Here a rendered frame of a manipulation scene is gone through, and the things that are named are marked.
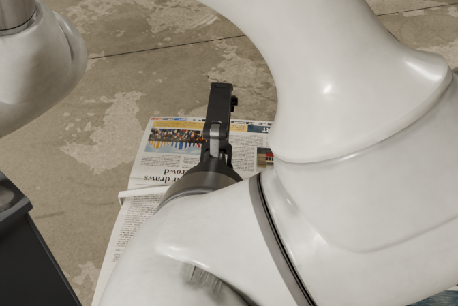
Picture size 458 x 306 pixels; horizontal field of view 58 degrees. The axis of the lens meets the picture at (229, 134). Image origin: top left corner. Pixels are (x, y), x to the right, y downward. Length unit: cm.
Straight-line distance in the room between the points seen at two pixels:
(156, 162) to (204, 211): 44
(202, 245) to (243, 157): 46
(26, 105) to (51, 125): 176
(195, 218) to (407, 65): 14
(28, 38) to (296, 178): 52
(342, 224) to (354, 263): 2
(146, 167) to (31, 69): 22
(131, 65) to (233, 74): 67
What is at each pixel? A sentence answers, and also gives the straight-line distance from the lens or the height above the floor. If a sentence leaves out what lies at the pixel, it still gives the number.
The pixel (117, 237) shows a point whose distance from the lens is 61.
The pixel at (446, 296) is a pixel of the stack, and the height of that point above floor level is 83.
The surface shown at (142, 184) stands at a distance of 66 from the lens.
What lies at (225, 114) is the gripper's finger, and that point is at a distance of 45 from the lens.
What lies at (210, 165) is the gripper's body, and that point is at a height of 127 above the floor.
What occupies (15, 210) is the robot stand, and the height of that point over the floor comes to 100.
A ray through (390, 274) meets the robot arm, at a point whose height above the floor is 138.
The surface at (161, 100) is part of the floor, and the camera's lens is 248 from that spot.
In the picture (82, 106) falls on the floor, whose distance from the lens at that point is 255.
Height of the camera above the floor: 157
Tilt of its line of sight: 45 degrees down
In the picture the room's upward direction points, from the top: straight up
